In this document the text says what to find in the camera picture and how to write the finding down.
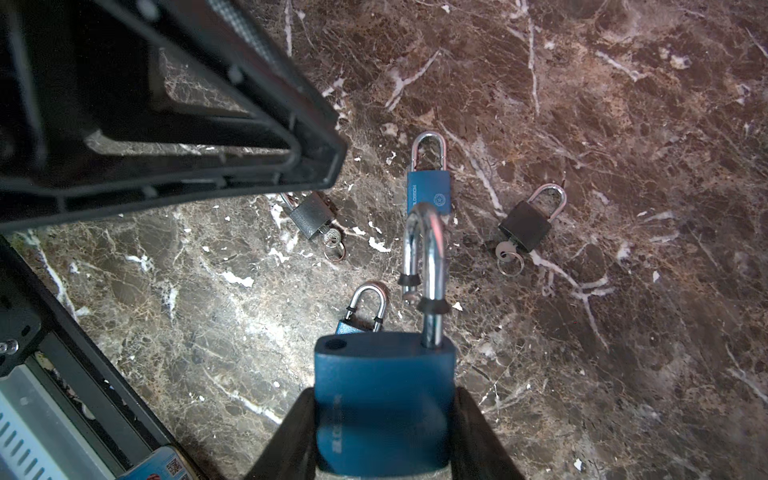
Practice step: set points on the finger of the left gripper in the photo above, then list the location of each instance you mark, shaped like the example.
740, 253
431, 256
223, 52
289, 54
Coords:
117, 106

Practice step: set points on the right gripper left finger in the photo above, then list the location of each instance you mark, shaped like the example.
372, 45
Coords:
291, 453

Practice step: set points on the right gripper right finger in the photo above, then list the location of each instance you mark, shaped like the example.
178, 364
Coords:
475, 450

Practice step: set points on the large blue padlock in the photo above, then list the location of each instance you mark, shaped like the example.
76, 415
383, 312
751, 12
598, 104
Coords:
383, 400

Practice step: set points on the black padlock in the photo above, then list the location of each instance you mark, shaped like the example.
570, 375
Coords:
525, 227

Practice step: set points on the grey padlock with key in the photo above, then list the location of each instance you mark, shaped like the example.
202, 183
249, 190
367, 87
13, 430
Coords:
314, 218

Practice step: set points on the blue padlock near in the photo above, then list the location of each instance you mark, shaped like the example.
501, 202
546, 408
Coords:
366, 310

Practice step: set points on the white perforated rail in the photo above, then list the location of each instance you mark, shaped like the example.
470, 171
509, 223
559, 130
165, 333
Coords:
38, 441

